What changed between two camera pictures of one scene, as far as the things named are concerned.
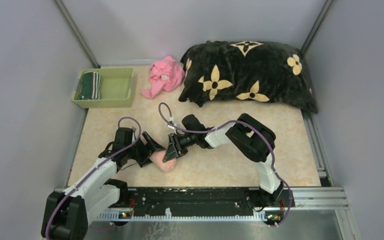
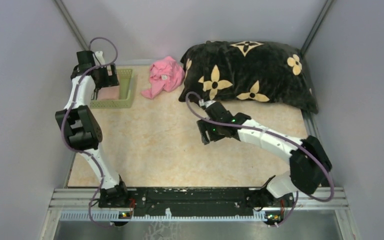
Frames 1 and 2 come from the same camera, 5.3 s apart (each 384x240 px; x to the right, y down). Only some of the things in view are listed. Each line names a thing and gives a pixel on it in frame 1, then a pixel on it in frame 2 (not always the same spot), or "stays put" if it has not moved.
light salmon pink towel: [157, 158] to [108, 93]
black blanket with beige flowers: [245, 71] stays put
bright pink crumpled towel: [166, 74] stays put
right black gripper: [175, 149] to [204, 125]
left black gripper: [151, 146] to [110, 80]
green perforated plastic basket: [116, 89] stays put
